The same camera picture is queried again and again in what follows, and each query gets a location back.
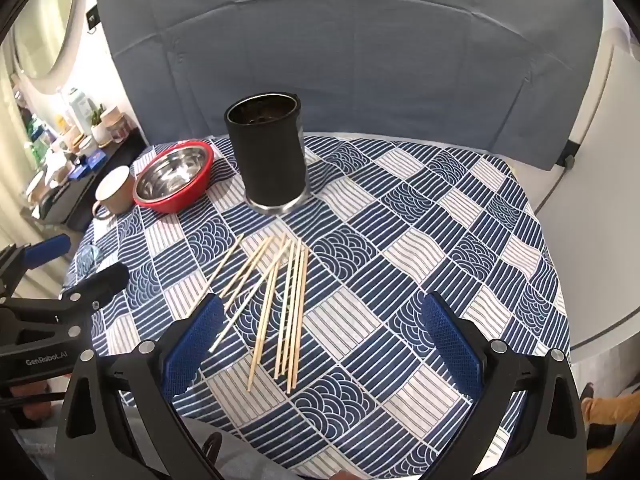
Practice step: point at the black wall socket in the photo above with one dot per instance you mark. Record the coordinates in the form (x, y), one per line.
(92, 17)

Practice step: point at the red steel-lined bowl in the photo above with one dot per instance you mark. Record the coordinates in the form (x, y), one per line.
(172, 201)

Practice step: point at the beige curtain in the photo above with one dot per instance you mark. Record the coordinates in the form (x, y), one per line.
(10, 125)

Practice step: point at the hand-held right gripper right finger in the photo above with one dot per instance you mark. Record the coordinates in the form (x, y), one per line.
(452, 345)

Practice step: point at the blue box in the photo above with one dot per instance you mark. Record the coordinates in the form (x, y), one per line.
(78, 173)
(94, 160)

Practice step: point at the pink jar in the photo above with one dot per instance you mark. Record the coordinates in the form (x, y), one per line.
(112, 116)

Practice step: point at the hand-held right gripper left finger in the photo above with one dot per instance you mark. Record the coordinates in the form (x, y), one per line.
(195, 340)

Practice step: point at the white lidded jar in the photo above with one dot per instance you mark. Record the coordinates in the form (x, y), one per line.
(88, 146)

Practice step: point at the blue white patterned tablecloth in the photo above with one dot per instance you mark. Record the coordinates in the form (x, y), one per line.
(400, 260)

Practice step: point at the grey backdrop cloth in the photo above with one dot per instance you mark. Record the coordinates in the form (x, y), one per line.
(350, 60)

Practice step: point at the bunch of wooden chopsticks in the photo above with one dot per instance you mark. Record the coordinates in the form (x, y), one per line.
(298, 310)

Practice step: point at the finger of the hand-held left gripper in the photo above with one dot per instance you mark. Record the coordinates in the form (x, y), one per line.
(47, 251)
(102, 284)

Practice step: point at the large white bottle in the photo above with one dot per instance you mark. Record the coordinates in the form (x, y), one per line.
(78, 107)

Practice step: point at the beige mug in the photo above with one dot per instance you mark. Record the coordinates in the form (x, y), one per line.
(117, 200)

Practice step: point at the glass jar wooden lid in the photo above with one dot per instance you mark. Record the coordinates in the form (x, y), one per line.
(121, 132)

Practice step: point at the black utensil holder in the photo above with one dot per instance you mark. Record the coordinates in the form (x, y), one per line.
(270, 160)

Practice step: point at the oval wall mirror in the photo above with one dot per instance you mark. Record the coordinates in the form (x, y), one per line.
(50, 25)

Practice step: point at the yellow tube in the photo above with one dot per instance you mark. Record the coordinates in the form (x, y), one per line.
(60, 124)

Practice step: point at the potted succulent white pot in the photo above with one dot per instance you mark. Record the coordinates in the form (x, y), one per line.
(98, 127)

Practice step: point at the green packets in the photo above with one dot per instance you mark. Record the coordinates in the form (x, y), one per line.
(36, 136)

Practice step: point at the black sideboard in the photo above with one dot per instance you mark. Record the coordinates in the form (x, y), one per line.
(75, 202)

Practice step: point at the orange cloth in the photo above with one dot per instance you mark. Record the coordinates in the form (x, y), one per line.
(610, 410)

